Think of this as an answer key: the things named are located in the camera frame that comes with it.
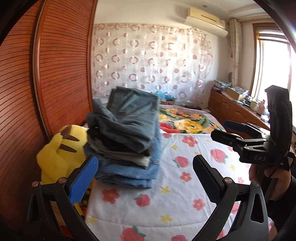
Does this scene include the teal blue shorts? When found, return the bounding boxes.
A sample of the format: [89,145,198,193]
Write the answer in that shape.
[86,86,159,157]

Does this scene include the person's right hand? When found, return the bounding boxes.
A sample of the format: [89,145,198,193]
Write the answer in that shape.
[249,164,291,200]

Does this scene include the white cup on sideboard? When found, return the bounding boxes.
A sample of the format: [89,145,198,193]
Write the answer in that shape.
[250,101,258,111]

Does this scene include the pink figurine on sideboard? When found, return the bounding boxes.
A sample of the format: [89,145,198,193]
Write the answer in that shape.
[256,99,265,115]

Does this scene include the wooden sideboard cabinet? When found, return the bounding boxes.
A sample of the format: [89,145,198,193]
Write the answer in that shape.
[208,90,269,138]

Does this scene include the cardboard box on sideboard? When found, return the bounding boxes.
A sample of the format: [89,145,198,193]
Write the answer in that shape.
[225,86,249,101]

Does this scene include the yellow plush toy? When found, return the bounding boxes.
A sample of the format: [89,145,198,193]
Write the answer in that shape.
[36,124,95,216]

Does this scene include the folded blue jeans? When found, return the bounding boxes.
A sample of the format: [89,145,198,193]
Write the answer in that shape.
[84,125,161,188]

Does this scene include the white floral bed sheet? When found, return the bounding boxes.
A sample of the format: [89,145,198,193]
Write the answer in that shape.
[85,133,249,240]

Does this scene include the blue item at bedhead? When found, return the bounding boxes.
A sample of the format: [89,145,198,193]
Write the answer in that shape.
[156,90,174,101]

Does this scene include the sheer circle-pattern curtain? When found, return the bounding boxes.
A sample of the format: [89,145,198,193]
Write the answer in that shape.
[91,23,213,105]

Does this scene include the folded beige garment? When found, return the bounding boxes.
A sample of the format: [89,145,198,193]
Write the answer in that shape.
[87,134,150,169]

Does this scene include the beige window drape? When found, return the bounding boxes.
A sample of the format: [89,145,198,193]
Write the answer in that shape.
[229,19,242,86]

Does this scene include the wooden louvred wardrobe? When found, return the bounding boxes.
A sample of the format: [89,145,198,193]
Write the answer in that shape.
[1,1,97,231]

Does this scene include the window with wooden frame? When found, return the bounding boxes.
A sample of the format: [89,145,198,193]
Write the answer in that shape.
[251,23,295,101]

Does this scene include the white wall air conditioner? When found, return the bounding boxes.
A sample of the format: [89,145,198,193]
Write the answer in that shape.
[184,7,228,38]

